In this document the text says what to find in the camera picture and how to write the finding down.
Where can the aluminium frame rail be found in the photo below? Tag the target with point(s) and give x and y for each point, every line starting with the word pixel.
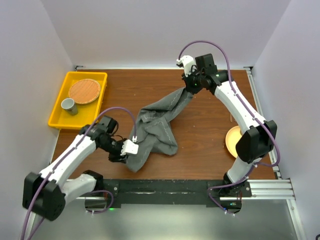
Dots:
pixel 275 189

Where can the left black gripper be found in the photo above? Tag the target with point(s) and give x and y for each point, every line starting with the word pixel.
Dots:
pixel 116 157

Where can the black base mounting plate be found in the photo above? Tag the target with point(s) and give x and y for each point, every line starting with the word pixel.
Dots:
pixel 169 192

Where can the golden round plate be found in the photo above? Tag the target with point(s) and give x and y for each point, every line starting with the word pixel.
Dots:
pixel 231 139

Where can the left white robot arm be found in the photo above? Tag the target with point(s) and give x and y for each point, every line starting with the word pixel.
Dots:
pixel 48 192

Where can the grey ceramic cup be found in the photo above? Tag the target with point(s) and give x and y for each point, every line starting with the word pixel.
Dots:
pixel 69 105

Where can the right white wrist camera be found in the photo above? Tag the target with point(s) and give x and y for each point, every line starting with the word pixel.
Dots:
pixel 186 62

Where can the yellow plastic tray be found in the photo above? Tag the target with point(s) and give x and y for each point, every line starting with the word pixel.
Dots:
pixel 60 119

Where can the orange woven coaster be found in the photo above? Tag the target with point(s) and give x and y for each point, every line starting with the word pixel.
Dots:
pixel 85 91

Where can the grey cloth napkin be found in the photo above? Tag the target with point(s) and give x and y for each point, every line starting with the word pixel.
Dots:
pixel 153 128

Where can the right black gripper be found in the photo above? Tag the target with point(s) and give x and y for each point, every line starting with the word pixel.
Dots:
pixel 193 90

